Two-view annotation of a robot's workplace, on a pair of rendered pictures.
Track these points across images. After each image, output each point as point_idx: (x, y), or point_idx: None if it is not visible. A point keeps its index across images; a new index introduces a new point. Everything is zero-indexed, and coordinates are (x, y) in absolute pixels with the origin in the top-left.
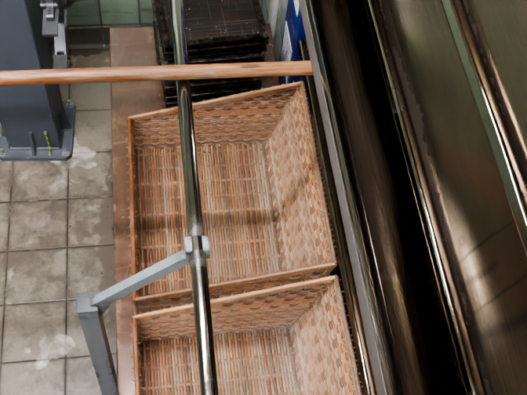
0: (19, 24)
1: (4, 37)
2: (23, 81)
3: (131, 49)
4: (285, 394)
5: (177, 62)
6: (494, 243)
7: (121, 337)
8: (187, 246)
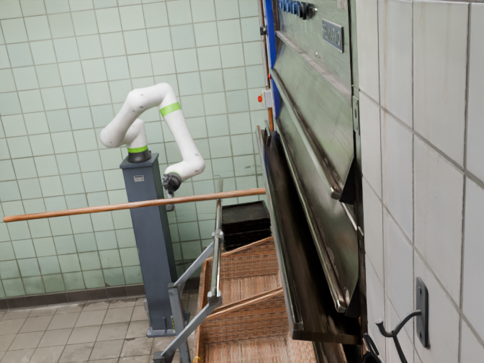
0: (160, 243)
1: (153, 252)
2: (153, 202)
3: (212, 252)
4: (281, 361)
5: None
6: (306, 153)
7: (195, 346)
8: (212, 234)
